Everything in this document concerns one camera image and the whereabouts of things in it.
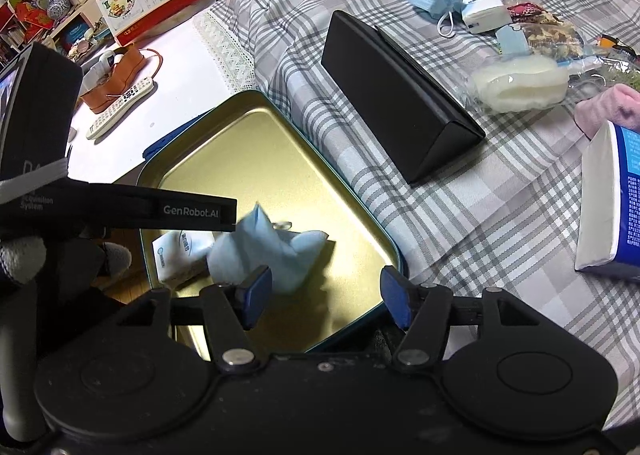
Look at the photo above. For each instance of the gold metal tin box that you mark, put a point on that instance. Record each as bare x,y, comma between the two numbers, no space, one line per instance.
280,175

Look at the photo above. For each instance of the pink cloth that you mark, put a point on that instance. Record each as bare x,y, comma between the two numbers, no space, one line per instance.
615,107

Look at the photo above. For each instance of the white remote control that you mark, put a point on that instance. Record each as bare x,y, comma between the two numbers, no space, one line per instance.
117,110

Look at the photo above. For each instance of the white lace trimmed sheet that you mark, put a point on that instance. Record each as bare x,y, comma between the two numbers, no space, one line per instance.
225,55

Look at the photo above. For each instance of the white sponge in plastic bag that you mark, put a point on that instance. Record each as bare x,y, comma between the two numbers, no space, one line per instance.
515,82

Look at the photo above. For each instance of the person's left hand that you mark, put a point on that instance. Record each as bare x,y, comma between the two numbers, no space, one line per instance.
20,260

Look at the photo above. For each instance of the grey plaid blanket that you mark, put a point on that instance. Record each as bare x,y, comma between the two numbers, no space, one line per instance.
500,235

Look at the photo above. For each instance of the beige floral cloth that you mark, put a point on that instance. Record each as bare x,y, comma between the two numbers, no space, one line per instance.
550,35

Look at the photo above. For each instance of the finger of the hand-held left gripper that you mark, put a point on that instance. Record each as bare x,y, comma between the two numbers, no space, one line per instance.
150,211

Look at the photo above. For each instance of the clear plastic bag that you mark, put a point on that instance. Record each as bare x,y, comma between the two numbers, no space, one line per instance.
620,75

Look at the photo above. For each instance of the red paper decorations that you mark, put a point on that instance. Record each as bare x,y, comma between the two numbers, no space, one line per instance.
30,17

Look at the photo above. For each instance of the red patterned cloth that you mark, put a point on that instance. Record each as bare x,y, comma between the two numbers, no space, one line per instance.
522,10

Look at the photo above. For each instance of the brown leather bag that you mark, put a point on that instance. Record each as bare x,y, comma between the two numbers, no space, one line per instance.
107,91

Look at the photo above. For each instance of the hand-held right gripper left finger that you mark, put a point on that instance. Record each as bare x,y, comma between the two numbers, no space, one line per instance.
256,295

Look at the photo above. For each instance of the blue box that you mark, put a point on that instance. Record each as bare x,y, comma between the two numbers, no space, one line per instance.
75,32

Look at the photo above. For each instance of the blue white porcelain vase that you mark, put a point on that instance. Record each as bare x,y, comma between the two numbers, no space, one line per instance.
57,5

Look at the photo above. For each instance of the black triangular case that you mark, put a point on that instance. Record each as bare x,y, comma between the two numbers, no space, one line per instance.
390,95

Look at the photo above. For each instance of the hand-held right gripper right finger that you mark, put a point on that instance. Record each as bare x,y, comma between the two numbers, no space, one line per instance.
397,297

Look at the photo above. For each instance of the white blue tissue pack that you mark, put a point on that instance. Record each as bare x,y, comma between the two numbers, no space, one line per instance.
600,195

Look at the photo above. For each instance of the small white packet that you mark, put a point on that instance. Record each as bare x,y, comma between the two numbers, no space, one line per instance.
482,12
175,255

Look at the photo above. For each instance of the light blue small packet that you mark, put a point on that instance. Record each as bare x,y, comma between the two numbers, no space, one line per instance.
512,41

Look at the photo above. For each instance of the blue tin lid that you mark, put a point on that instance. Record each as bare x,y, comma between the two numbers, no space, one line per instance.
156,144

